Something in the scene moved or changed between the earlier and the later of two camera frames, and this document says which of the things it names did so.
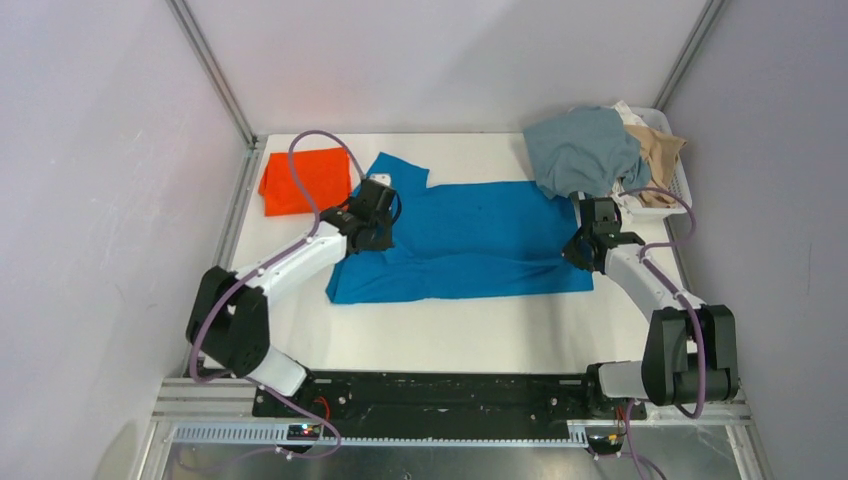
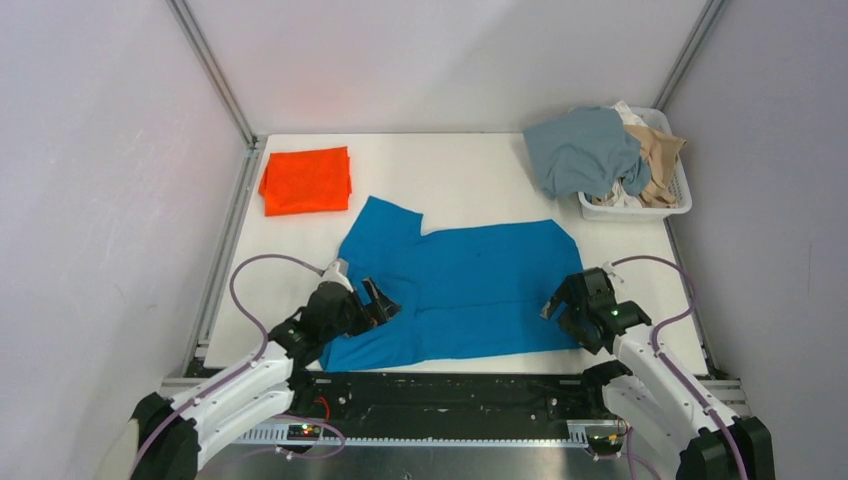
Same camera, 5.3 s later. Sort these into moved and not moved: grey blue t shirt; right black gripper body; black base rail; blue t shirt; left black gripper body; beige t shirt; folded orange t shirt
Moved: left black gripper body; right black gripper body; blue t shirt
Not moved: black base rail; folded orange t shirt; beige t shirt; grey blue t shirt
